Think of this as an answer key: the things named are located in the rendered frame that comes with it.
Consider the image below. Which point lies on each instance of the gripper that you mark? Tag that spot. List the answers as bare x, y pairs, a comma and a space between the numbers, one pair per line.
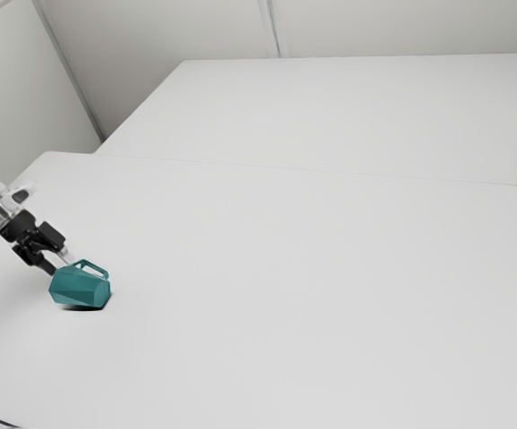
16, 224

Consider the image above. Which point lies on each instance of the teal faceted mug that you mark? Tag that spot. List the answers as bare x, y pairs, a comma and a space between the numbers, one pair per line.
79, 288

